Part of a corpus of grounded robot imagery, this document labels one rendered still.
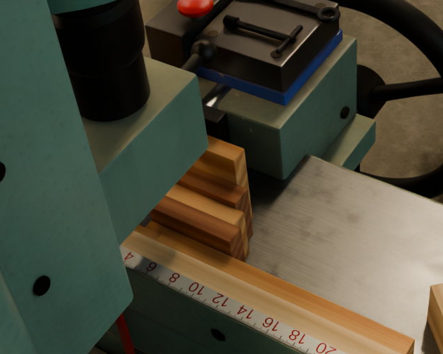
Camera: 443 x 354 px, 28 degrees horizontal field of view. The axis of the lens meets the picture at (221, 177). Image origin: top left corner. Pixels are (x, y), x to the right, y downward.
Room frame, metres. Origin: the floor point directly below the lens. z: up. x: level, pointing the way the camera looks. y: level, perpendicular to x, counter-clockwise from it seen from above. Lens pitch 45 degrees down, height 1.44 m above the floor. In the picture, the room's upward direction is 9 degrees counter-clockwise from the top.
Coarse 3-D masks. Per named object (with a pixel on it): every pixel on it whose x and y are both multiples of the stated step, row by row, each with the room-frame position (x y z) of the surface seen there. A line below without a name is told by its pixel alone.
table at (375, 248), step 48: (336, 144) 0.58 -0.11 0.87; (288, 192) 0.50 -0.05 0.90; (336, 192) 0.49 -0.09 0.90; (384, 192) 0.49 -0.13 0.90; (288, 240) 0.45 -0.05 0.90; (336, 240) 0.44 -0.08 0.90; (384, 240) 0.44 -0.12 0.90; (432, 240) 0.43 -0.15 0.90; (336, 288) 0.40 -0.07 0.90; (384, 288) 0.39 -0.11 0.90; (144, 336) 0.40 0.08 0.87; (432, 336) 0.34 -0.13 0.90
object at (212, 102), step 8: (216, 88) 0.58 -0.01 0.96; (224, 88) 0.57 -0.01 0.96; (208, 96) 0.57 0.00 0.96; (216, 96) 0.57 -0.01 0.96; (208, 104) 0.56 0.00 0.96; (216, 104) 0.56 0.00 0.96; (208, 112) 0.51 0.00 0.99; (216, 112) 0.51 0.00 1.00; (224, 112) 0.51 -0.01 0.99; (208, 120) 0.50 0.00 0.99; (216, 120) 0.50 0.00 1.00; (224, 120) 0.50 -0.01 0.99; (208, 128) 0.50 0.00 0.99; (216, 128) 0.50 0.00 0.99; (224, 128) 0.50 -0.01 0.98; (216, 136) 0.50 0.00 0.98; (224, 136) 0.50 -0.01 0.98
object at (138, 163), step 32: (160, 64) 0.48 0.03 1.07; (160, 96) 0.45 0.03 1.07; (192, 96) 0.46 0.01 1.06; (96, 128) 0.43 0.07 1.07; (128, 128) 0.42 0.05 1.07; (160, 128) 0.43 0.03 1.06; (192, 128) 0.45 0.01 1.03; (96, 160) 0.40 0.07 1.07; (128, 160) 0.40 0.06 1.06; (160, 160) 0.42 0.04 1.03; (192, 160) 0.45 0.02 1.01; (128, 192) 0.40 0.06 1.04; (160, 192) 0.42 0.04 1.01; (128, 224) 0.39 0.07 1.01
